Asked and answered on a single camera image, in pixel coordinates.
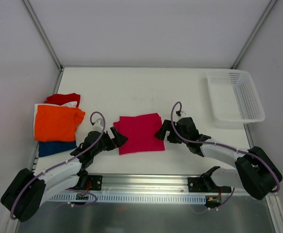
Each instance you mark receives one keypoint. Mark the blue folded t-shirt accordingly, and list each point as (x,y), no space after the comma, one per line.
(55,147)

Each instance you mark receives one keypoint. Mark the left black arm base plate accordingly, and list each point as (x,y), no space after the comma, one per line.
(89,183)

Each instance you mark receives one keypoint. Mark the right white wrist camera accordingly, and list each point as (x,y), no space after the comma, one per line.
(181,114)

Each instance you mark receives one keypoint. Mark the left aluminium frame post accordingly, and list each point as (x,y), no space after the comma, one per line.
(40,30)

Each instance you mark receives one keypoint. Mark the white folded t-shirt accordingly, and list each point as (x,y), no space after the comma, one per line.
(69,104)

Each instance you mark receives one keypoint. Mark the orange folded t-shirt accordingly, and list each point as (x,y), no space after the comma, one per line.
(68,138)

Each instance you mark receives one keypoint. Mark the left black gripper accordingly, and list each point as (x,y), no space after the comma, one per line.
(110,140)

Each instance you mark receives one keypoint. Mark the aluminium mounting rail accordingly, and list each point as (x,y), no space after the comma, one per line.
(143,183)

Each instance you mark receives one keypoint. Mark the right aluminium frame post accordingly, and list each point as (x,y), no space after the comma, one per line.
(254,33)

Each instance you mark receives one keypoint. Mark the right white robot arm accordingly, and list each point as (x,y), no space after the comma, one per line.
(251,170)

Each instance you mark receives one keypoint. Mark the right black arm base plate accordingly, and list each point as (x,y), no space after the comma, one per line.
(205,185)

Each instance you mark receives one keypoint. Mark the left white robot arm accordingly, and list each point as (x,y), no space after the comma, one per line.
(29,190)

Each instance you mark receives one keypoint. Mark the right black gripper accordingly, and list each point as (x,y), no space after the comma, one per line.
(171,132)

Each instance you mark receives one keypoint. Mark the red folded t-shirt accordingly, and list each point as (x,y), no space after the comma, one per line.
(61,99)

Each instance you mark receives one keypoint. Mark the aluminium frame post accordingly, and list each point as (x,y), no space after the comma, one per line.
(40,30)
(254,33)

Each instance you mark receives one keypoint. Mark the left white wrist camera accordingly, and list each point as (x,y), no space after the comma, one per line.
(99,125)

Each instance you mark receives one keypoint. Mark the pink t-shirt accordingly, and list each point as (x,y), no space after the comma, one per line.
(140,131)

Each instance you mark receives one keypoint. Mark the white plastic mesh basket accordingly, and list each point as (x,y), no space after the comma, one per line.
(233,96)

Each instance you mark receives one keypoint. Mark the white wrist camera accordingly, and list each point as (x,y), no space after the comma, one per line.
(99,125)
(181,114)

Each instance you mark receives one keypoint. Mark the white slotted cable duct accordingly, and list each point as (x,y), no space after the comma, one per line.
(130,198)

